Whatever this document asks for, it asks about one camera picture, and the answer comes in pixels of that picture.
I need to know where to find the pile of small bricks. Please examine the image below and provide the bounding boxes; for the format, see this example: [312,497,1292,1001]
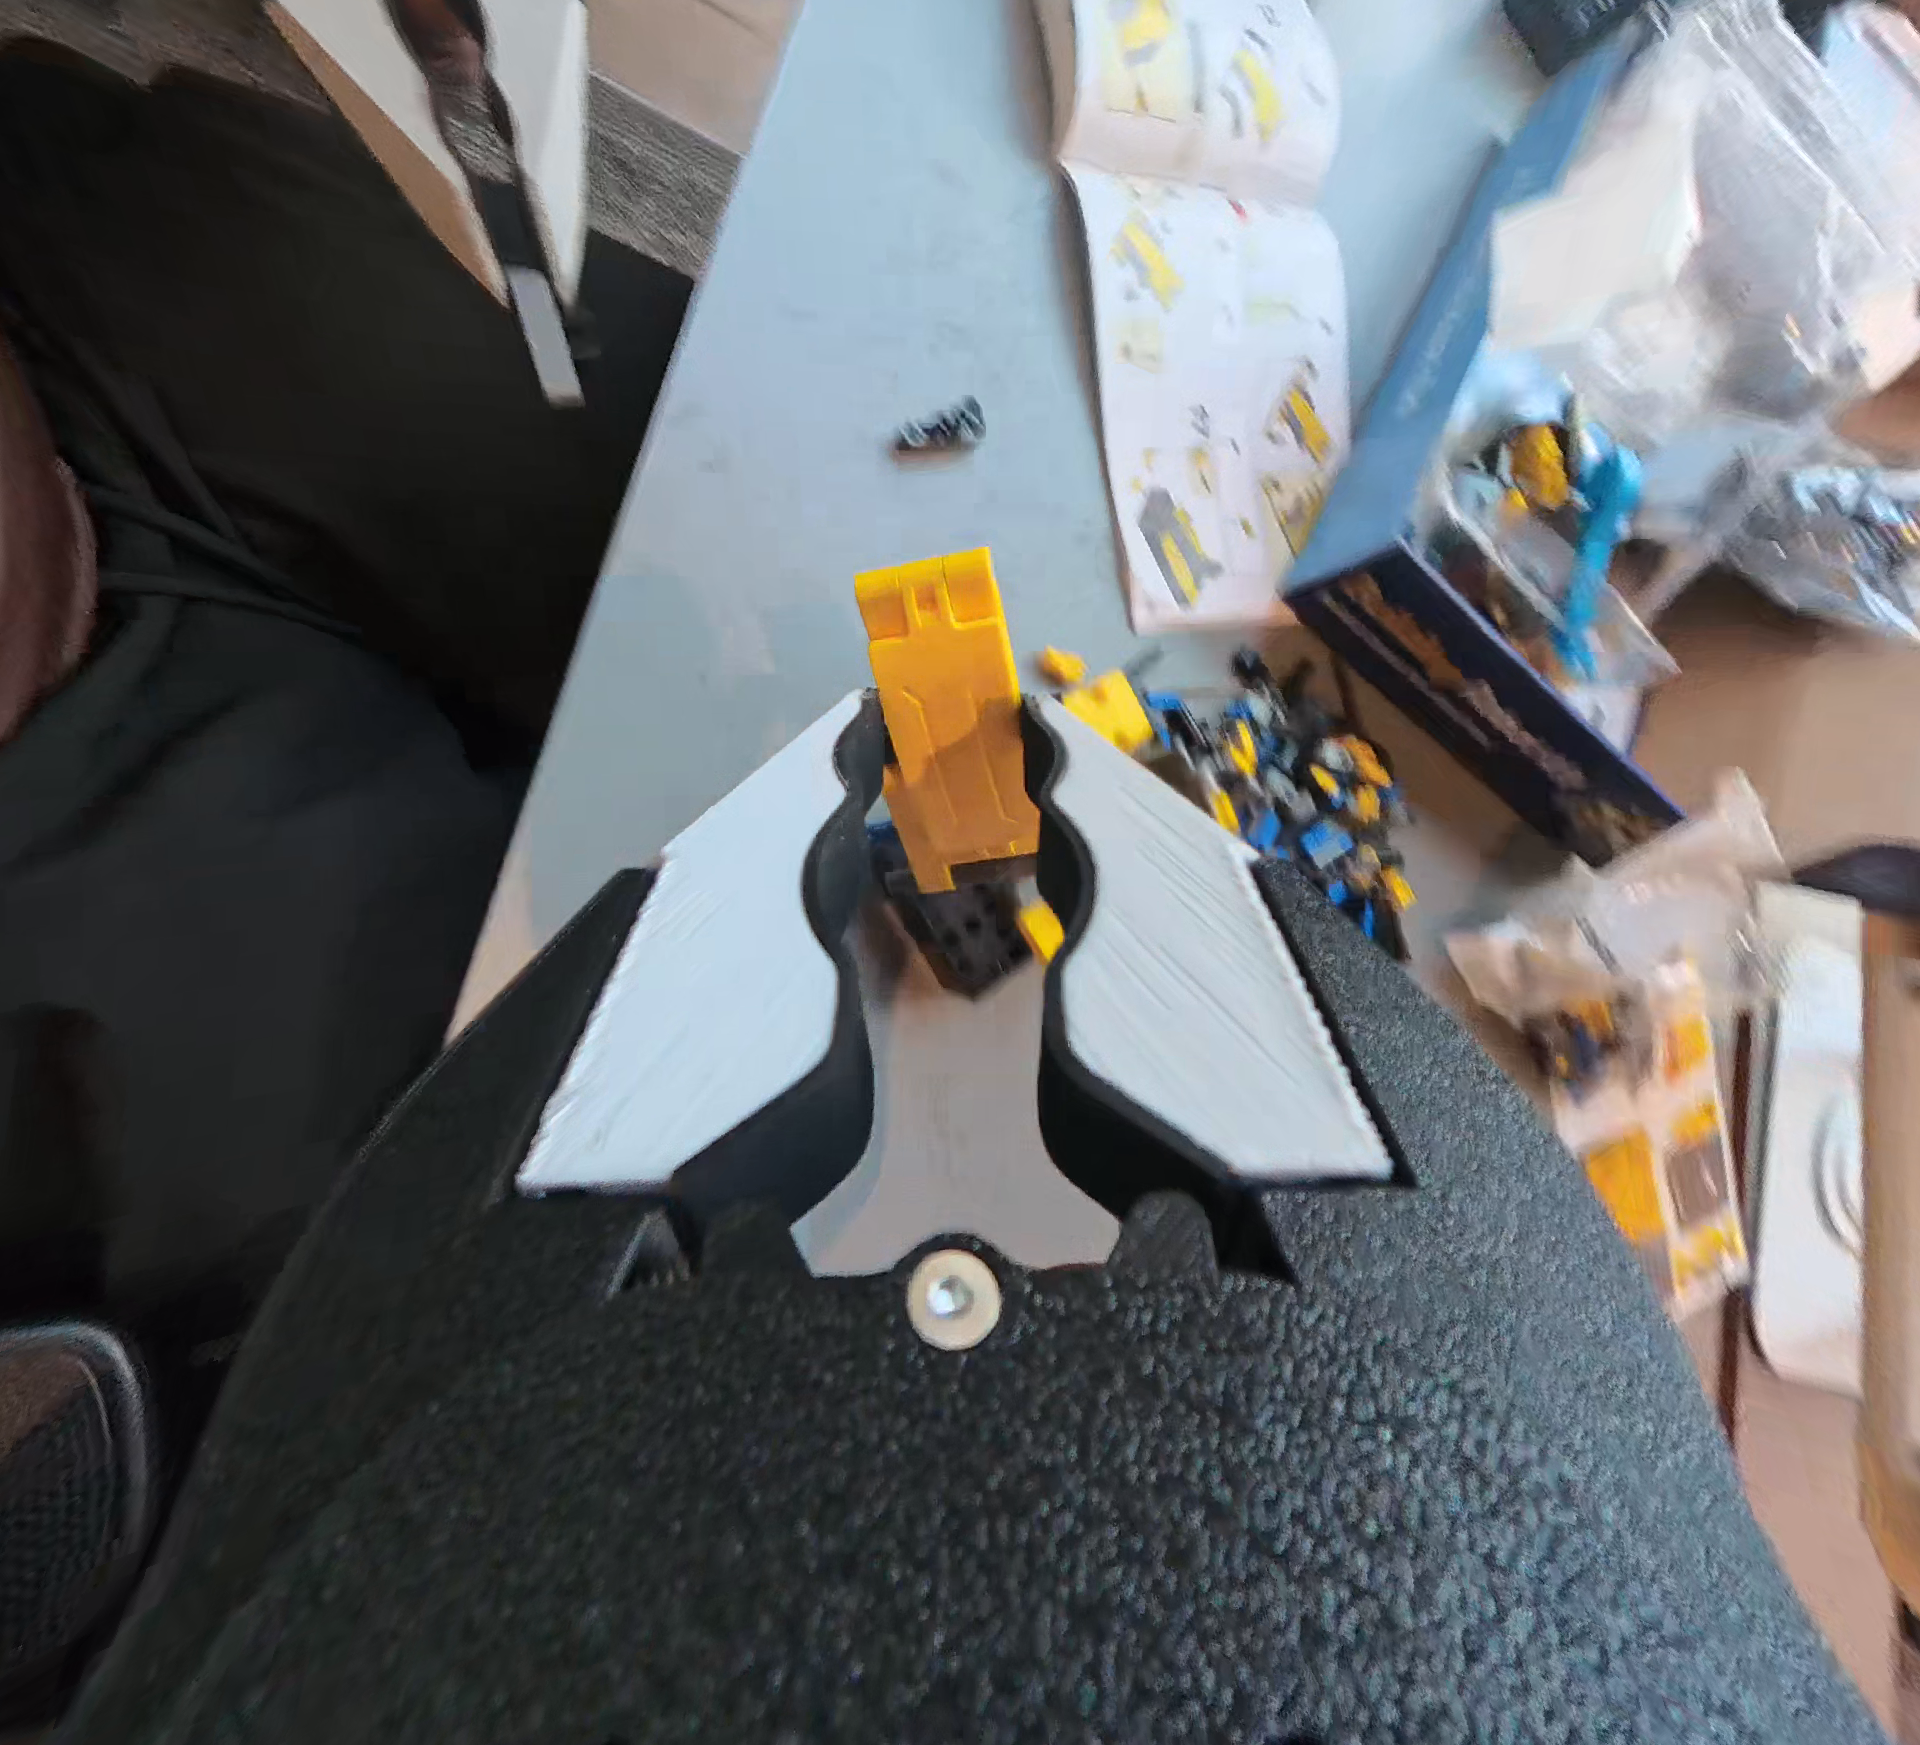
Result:
[1036,651,1427,960]

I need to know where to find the crumpled clear plastic bag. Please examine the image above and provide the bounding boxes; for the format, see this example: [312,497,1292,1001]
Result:
[1727,456,1920,642]

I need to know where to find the sticker sheet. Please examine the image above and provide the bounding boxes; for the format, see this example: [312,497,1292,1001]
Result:
[1441,786,1757,1313]

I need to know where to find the blue cardboard box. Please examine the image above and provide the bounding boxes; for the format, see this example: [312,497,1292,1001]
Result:
[1284,20,1696,863]

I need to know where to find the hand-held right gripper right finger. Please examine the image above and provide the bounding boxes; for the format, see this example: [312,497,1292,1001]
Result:
[1030,696,1399,1261]

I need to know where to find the blue plastic tool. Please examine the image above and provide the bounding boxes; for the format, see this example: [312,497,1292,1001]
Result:
[1555,425,1652,682]

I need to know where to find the building instruction booklet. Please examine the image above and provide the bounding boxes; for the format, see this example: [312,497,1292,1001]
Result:
[1006,0,1358,631]

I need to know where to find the person's black trousers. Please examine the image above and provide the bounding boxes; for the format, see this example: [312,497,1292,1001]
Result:
[0,36,698,1342]

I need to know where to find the grey desk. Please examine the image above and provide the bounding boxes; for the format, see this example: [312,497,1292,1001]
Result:
[444,0,1920,1745]

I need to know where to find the yellow brick panel piece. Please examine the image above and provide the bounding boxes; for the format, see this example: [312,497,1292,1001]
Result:
[850,546,1057,899]

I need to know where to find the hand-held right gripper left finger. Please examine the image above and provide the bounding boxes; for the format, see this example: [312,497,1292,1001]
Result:
[516,690,897,1261]

